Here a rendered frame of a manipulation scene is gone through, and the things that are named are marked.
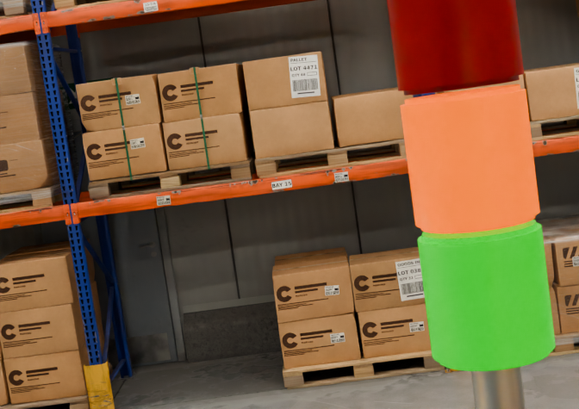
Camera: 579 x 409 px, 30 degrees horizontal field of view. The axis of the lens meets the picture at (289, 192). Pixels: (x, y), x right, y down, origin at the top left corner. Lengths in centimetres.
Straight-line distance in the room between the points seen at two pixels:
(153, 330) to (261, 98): 257
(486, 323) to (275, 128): 751
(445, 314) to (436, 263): 2
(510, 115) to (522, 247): 5
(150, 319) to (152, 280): 35
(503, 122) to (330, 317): 773
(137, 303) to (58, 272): 139
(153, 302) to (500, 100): 907
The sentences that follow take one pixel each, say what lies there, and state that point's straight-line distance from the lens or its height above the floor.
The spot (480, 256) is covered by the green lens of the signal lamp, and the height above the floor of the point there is 221.
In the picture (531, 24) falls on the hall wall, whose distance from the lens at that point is 940.
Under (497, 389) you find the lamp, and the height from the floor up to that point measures 215.
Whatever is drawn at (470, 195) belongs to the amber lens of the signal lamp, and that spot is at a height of 223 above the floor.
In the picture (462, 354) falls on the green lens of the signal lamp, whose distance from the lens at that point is 43.
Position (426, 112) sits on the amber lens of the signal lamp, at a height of 226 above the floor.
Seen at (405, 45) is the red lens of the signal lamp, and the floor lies 229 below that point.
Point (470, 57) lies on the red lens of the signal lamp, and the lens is 41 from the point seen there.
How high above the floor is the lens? 228
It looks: 6 degrees down
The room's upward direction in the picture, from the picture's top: 8 degrees counter-clockwise
